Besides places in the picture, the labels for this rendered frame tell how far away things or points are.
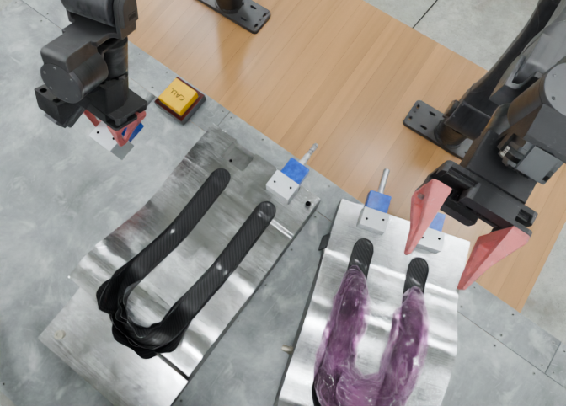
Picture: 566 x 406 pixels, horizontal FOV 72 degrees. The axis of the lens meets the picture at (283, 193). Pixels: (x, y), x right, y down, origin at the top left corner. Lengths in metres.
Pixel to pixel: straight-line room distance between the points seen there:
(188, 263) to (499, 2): 2.04
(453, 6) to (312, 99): 1.46
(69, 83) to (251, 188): 0.35
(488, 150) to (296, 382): 0.49
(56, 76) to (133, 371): 0.50
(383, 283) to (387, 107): 0.40
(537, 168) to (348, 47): 0.69
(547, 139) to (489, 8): 1.98
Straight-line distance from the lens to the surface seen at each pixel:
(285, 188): 0.71
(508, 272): 0.94
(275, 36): 1.01
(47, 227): 0.94
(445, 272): 0.82
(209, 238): 0.74
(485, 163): 0.44
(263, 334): 0.81
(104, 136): 0.76
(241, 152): 0.80
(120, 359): 0.80
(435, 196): 0.42
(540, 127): 0.40
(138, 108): 0.68
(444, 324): 0.78
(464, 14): 2.28
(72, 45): 0.58
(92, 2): 0.59
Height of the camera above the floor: 1.60
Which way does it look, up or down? 75 degrees down
